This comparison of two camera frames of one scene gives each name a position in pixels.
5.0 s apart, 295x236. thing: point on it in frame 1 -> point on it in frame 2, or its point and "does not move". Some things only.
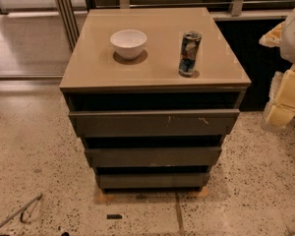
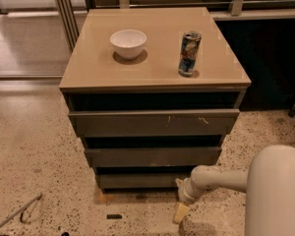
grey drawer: (154, 155) does not move
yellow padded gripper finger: (273, 37) -> (187, 190)
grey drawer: (157, 123) does not move
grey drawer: (153, 180) does not move
